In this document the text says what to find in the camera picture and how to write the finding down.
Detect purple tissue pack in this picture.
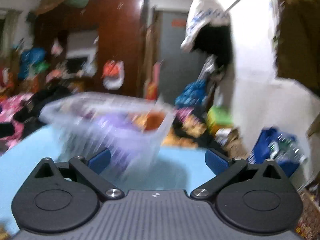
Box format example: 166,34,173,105
93,112,144,152

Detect black hanging garment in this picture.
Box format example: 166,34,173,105
191,24,232,68

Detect brown hanging bags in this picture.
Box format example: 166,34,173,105
276,0,319,93

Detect yellow patterned cloth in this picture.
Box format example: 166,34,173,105
162,107,215,148

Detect blue plastic bag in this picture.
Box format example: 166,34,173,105
175,80,207,106

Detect dark red wooden wardrobe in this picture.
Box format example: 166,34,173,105
34,0,148,97

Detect green yellow box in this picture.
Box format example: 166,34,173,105
206,106,233,135

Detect blue white shopping bag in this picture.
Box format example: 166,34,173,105
247,127,307,177

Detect grey door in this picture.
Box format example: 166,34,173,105
158,11,206,105

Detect white plastic basket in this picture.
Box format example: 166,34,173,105
39,92,175,176

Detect white hanging tote bag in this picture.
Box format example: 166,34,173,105
181,0,231,53

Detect orange white hanging bag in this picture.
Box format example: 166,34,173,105
102,60,125,90

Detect black clothing on bed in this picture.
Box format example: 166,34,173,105
13,85,72,122

